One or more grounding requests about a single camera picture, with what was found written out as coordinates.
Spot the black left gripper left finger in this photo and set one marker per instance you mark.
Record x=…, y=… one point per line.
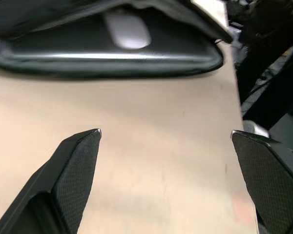
x=70, y=185

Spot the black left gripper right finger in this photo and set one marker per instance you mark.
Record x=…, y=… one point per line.
x=273, y=180

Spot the black laptop bag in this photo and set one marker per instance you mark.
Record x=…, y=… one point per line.
x=112, y=69

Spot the dark grey laptop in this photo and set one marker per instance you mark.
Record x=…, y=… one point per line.
x=92, y=47

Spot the white computer mouse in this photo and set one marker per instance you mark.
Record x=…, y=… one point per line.
x=127, y=30

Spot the silver robot body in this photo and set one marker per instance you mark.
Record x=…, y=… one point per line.
x=255, y=129

